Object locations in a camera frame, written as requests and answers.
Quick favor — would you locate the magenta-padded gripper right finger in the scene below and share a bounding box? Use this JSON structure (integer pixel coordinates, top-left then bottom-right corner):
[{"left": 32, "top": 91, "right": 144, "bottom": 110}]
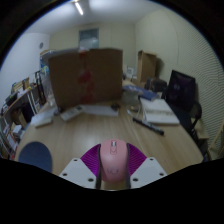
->
[{"left": 125, "top": 143, "right": 168, "bottom": 190}]

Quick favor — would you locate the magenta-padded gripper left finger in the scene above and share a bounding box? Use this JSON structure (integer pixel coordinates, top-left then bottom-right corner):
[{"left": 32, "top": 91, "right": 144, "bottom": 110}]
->
[{"left": 59, "top": 143, "right": 103, "bottom": 190}]

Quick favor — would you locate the pink computer mouse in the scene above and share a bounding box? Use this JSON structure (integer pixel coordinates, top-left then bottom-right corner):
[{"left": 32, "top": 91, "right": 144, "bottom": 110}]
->
[{"left": 99, "top": 139, "right": 129, "bottom": 183}]

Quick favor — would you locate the dark blue round mouse pad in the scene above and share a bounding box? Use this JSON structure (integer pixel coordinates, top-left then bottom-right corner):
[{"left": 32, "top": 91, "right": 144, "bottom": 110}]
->
[{"left": 17, "top": 141, "right": 54, "bottom": 174}]

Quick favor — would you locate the black marker pen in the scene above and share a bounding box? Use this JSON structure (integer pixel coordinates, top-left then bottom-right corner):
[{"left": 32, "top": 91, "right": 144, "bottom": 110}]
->
[{"left": 132, "top": 117, "right": 165, "bottom": 136}]

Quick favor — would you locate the white open book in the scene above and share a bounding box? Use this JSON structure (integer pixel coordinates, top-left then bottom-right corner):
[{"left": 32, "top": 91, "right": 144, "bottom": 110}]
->
[{"left": 139, "top": 97, "right": 181, "bottom": 126}]

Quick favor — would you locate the low shelf unit with books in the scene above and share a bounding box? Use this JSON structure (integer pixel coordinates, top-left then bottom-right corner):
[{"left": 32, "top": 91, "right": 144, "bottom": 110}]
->
[{"left": 0, "top": 114, "right": 24, "bottom": 159}]

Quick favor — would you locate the clear plastic jar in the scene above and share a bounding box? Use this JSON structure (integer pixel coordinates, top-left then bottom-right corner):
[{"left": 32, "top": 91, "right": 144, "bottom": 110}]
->
[{"left": 43, "top": 74, "right": 58, "bottom": 108}]

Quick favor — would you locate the dark box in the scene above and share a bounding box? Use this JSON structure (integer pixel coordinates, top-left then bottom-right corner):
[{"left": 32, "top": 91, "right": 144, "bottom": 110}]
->
[{"left": 145, "top": 77, "right": 168, "bottom": 94}]

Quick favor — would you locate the black office chair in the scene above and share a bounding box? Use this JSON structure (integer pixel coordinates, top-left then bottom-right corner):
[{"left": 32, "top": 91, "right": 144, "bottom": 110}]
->
[{"left": 165, "top": 69, "right": 203, "bottom": 134}]

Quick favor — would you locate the black floor stand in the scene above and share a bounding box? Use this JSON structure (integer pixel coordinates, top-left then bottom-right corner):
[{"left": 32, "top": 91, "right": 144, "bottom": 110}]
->
[{"left": 34, "top": 70, "right": 47, "bottom": 106}]

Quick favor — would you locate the large brown cardboard box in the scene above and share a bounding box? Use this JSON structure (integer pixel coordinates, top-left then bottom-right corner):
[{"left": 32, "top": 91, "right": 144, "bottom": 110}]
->
[{"left": 47, "top": 48, "right": 124, "bottom": 108}]

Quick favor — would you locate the tall narrow cardboard box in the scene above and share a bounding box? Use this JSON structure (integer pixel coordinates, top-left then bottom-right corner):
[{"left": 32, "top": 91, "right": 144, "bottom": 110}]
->
[{"left": 136, "top": 49, "right": 158, "bottom": 84}]

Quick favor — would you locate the blue white glass cabinet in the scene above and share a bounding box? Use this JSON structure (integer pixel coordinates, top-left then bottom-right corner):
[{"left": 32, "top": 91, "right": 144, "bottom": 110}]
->
[{"left": 39, "top": 49, "right": 54, "bottom": 69}]

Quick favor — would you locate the grey flat board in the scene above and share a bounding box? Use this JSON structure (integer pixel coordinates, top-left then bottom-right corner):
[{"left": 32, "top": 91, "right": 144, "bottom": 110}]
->
[{"left": 49, "top": 47, "right": 88, "bottom": 56}]

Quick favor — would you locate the long ceiling light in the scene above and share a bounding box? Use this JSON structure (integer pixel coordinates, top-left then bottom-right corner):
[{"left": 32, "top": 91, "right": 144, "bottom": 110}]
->
[{"left": 73, "top": 1, "right": 85, "bottom": 16}]

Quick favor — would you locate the wooden wall desk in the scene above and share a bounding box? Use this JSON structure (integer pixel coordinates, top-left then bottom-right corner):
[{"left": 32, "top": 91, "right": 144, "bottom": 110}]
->
[{"left": 1, "top": 83, "right": 41, "bottom": 124}]

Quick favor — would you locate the grey wall window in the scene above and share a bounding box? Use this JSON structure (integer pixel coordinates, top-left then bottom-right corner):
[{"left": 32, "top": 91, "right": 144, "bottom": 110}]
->
[{"left": 78, "top": 27, "right": 100, "bottom": 50}]

